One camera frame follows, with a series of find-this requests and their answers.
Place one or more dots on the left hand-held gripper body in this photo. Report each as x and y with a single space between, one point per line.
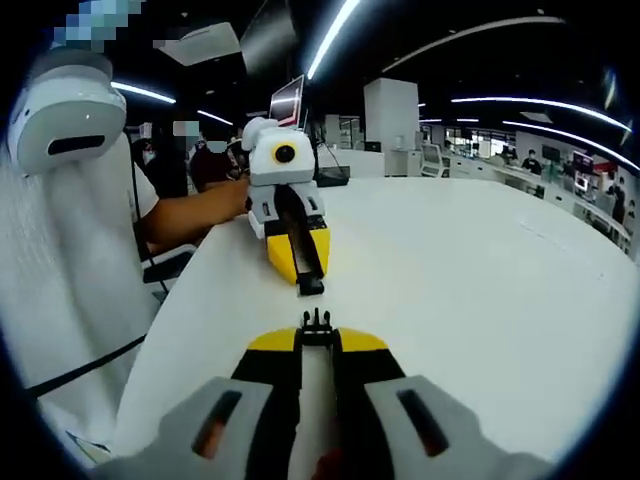
287 172

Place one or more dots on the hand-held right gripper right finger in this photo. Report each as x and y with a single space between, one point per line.
380 415

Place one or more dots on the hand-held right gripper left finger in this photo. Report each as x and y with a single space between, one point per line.
255 410

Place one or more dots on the black plastic buckle socket part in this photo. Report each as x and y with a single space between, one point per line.
311 286

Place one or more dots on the black plastic buckle pronged part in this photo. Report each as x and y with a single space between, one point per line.
316 335

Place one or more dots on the person's left hand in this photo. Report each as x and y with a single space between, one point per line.
237 197

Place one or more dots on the black rounded device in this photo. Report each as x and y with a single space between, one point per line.
332 177

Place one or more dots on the computer monitor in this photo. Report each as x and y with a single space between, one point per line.
287 100

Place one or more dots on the white office chair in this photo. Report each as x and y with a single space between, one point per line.
432 157

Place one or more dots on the ceiling light strip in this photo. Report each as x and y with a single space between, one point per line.
145 92
332 37
575 142
540 105

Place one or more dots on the ceiling air conditioner vent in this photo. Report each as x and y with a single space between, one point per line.
202 42

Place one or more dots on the white office desk row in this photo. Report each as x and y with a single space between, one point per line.
500 180

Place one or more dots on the white chest-worn device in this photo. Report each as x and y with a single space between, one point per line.
70 115

